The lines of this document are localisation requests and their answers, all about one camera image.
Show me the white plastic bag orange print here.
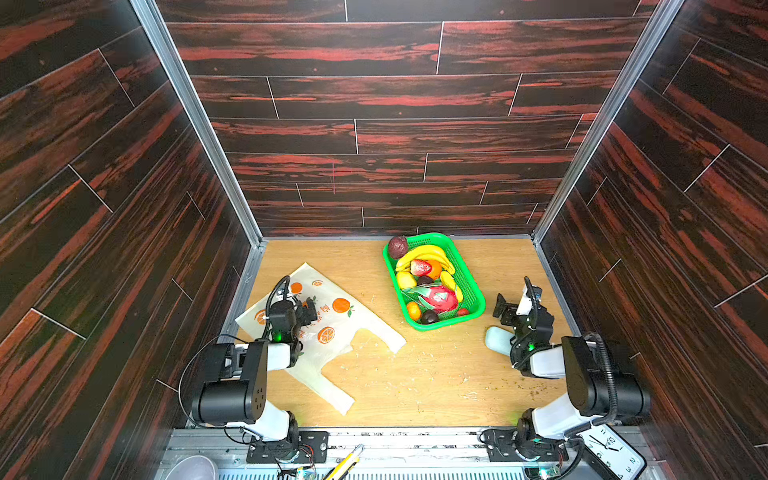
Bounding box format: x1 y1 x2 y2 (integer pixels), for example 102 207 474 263
235 262 407 416

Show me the pink dragon fruit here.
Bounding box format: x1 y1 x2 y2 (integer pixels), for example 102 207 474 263
412 285 459 314

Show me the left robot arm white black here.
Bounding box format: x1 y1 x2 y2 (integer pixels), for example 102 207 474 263
178 296 318 463

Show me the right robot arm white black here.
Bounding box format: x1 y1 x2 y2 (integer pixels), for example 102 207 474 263
485 287 651 461

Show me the pale blue object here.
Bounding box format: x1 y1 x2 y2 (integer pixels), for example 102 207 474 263
485 326 514 357

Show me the small yellow banana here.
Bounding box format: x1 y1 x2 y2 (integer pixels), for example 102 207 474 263
440 271 464 303

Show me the green plastic basket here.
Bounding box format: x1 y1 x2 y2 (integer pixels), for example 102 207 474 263
381 233 486 332

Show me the dark purple fruit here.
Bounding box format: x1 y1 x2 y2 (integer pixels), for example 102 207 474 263
419 310 440 325

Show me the orange tangerine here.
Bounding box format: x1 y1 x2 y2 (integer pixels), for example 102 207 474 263
427 260 443 280

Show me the small orange fruit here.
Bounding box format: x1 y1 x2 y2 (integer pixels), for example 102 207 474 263
406 302 422 322

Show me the red strawberry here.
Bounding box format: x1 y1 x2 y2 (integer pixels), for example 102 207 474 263
409 259 432 277

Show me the yellow banana bunch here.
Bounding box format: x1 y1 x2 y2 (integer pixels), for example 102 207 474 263
395 245 456 274

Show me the yellow lemon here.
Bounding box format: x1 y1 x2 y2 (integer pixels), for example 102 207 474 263
396 271 418 290

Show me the purple passion fruit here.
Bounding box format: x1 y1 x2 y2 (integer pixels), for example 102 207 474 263
387 235 409 260

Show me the black white clock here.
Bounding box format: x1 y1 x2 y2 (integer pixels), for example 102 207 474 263
577 425 647 480

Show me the yellow utility knife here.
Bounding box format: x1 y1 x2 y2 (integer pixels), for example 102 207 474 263
324 444 365 480

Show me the white bowl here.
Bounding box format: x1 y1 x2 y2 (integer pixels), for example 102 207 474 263
165 455 219 480

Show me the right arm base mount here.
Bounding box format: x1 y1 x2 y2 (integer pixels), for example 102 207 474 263
477 428 569 462

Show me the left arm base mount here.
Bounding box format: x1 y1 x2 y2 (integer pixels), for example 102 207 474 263
246 430 330 465

